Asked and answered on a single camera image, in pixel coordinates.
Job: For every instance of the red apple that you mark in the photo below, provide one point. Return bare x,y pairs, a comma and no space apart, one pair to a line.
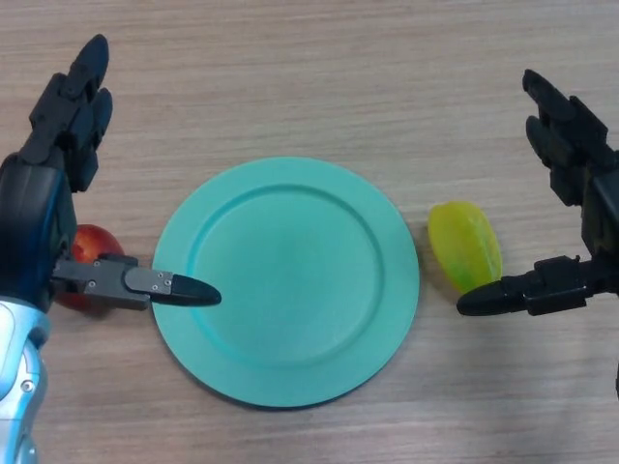
92,244

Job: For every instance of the green round plate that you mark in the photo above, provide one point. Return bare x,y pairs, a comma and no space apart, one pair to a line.
290,270

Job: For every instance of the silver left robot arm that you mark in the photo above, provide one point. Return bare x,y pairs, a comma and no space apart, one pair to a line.
17,386

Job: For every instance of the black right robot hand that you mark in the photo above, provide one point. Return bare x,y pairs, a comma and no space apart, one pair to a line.
603,217

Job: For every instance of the yellow starfruit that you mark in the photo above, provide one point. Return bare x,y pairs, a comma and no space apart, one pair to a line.
464,241

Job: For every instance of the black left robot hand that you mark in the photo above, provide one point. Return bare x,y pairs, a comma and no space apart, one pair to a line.
31,217

